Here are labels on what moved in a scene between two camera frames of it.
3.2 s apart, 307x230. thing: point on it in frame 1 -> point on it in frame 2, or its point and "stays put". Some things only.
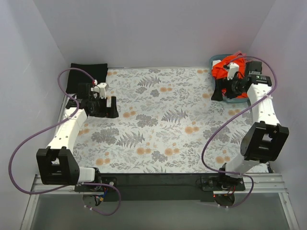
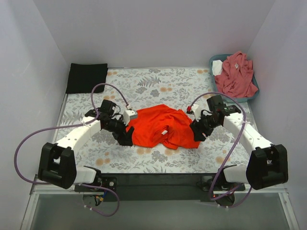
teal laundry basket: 242,99 stays put
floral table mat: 166,118 stays put
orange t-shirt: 218,72 -> 163,125
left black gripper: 109,107 -> 123,135
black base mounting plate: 161,187 stays put
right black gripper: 224,88 -> 197,131
